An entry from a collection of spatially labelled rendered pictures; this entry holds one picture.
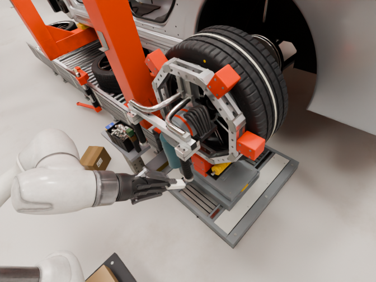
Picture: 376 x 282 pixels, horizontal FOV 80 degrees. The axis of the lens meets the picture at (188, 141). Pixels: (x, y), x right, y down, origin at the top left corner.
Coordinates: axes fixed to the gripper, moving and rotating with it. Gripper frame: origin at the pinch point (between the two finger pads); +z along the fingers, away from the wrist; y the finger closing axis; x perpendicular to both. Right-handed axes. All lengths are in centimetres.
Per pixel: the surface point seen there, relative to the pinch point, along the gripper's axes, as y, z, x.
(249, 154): -11.7, 33.7, -2.7
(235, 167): 23, 86, -36
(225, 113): -22.7, 21.0, -13.6
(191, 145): -9.1, 8.7, -9.7
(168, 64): -27, 7, -43
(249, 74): -38.9, 26.1, -17.1
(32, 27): 23, -27, -268
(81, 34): 14, 23, -280
